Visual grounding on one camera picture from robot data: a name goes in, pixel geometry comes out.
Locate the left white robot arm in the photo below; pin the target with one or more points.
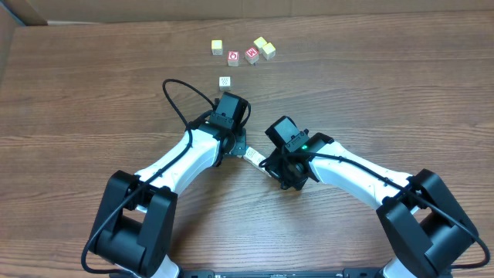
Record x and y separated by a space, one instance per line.
134 222

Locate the yellow block far left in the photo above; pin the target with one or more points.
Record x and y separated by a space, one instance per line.
216 47

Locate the yellow block upper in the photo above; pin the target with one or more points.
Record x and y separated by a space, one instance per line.
259 43

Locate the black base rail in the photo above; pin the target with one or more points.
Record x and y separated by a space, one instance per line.
372 272

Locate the white patterned block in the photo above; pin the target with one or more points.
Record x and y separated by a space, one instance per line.
251 155
224 83

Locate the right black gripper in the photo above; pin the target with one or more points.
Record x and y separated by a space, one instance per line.
272 166

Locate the yellow block right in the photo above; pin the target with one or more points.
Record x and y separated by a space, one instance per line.
268 51

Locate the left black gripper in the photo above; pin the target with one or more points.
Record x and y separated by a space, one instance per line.
239 146

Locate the red framed block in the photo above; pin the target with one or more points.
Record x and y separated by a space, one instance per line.
256 160

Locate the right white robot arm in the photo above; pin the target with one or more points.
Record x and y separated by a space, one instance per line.
427 228

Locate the red block letter E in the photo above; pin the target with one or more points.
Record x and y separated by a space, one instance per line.
252 55

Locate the red block letter left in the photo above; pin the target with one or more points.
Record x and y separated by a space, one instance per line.
233 58

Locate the yellow block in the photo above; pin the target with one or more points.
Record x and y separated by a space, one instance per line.
216 47
268 51
259 43

